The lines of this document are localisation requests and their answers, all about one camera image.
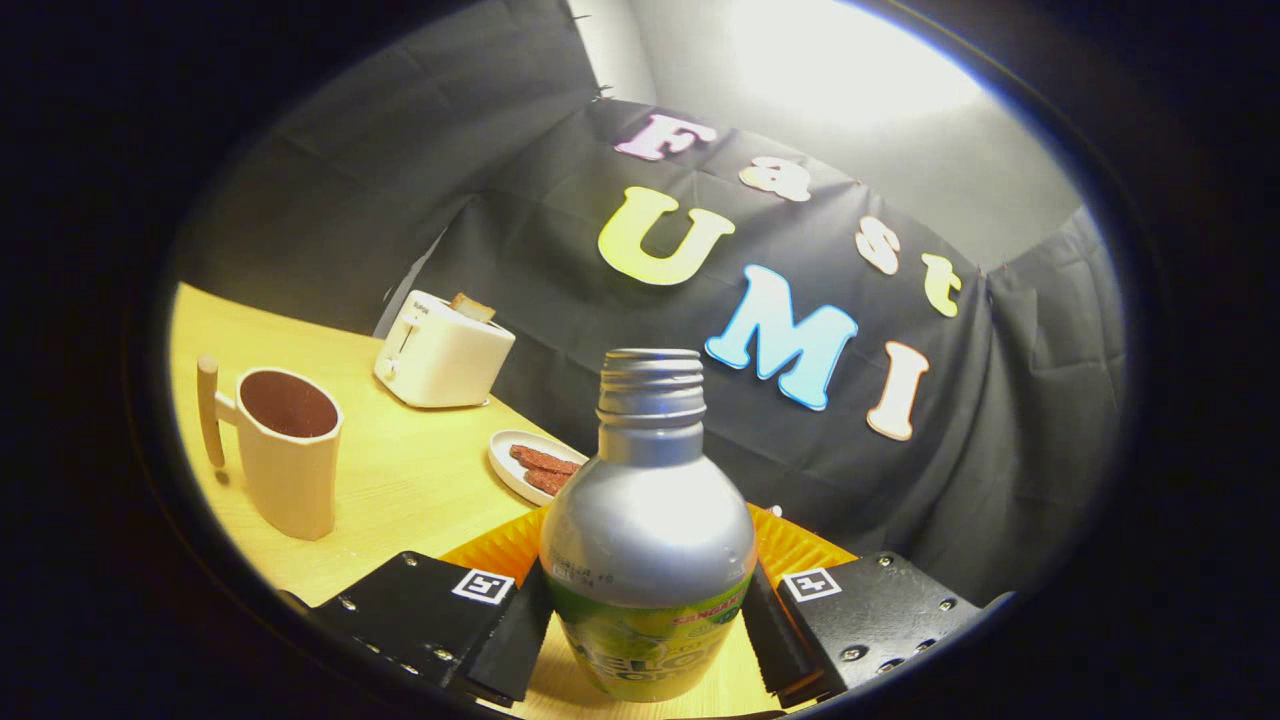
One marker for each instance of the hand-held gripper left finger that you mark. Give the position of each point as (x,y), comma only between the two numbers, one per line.
(410,610)

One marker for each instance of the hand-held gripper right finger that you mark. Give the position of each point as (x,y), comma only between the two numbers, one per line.
(880,610)

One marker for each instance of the silver bottle with green label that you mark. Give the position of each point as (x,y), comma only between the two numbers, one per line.
(645,520)

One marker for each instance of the wooden table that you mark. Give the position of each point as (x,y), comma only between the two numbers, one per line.
(420,470)

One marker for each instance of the white oval plate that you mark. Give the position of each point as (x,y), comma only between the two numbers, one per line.
(505,465)

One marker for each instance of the red meat strip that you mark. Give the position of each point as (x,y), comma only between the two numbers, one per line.
(545,459)
(548,482)

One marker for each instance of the white toaster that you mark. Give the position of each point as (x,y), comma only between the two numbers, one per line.
(440,365)

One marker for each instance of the toast slice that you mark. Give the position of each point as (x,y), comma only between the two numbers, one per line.
(472,307)

